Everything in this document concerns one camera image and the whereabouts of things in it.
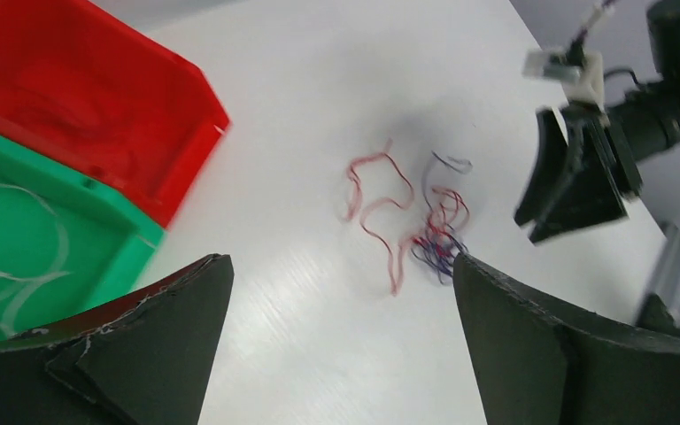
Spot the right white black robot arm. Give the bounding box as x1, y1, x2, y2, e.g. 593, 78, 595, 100
514, 1, 680, 244

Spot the red thin wire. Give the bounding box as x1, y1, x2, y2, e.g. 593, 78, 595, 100
343, 139, 471, 298

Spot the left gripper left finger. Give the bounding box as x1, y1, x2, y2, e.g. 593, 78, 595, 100
0, 254, 234, 424

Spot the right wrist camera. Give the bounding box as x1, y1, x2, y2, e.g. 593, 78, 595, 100
522, 49, 606, 111

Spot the green plastic bin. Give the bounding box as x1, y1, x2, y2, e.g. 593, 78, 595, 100
0, 136, 164, 340

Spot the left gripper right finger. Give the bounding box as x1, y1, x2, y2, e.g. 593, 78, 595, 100
453, 254, 680, 424

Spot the red plastic bin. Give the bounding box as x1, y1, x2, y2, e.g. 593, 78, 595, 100
0, 0, 230, 227

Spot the blue purple thin wire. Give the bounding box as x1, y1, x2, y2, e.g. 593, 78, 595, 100
409, 151, 475, 288

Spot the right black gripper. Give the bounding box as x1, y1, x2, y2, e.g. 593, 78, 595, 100
514, 104, 641, 244

